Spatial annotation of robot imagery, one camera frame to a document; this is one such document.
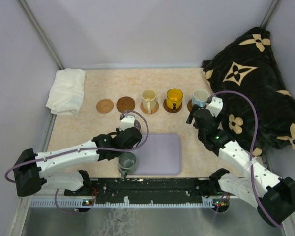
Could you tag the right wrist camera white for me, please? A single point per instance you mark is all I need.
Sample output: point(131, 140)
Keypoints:
point(215, 106)

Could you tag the black floral blanket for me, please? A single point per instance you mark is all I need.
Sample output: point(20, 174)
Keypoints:
point(258, 110)

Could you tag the white mug blue handle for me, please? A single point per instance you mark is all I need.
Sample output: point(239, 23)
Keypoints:
point(200, 97)

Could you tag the cream yellow mug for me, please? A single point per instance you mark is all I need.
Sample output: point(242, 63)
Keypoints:
point(149, 100)

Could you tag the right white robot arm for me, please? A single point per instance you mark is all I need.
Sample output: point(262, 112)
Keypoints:
point(271, 195)

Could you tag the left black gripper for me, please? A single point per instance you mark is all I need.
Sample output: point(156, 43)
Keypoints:
point(118, 131)

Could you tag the smoky purple glass mug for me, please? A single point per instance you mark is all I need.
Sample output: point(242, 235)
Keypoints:
point(137, 125)

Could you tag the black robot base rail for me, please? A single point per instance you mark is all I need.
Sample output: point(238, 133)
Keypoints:
point(163, 192)

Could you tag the lavender plastic tray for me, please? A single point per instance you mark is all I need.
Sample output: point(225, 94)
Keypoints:
point(159, 156)

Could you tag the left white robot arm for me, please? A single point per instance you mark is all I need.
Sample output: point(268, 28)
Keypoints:
point(45, 170)

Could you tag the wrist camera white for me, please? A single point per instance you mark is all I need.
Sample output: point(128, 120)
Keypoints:
point(215, 106)
point(128, 121)

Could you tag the white folded cloth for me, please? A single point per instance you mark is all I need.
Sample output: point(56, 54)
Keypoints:
point(66, 95)

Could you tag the grey green mug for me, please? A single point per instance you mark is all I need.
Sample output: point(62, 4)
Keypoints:
point(127, 164)

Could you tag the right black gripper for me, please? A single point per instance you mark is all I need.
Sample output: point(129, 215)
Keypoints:
point(191, 116)

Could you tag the dark wooden coaster back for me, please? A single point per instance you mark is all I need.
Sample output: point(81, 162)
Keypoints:
point(189, 105)

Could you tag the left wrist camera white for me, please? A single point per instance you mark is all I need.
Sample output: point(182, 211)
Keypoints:
point(128, 121)

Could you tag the amber yellow glass mug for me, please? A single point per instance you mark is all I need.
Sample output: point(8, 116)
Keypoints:
point(174, 98)

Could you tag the woven rattan coaster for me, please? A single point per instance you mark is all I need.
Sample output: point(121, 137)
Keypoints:
point(104, 106)
point(152, 111)

